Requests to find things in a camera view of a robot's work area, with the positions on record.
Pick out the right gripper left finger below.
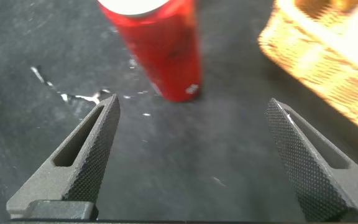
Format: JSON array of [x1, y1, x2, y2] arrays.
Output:
[[6, 94, 121, 220]]

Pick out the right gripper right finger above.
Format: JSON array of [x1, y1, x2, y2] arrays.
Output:
[[264, 98, 358, 223]]

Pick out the red soda can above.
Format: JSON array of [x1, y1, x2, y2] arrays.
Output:
[[97, 0, 203, 103]]

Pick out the wicker basket brown handles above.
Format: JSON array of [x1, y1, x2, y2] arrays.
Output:
[[257, 0, 358, 141]]

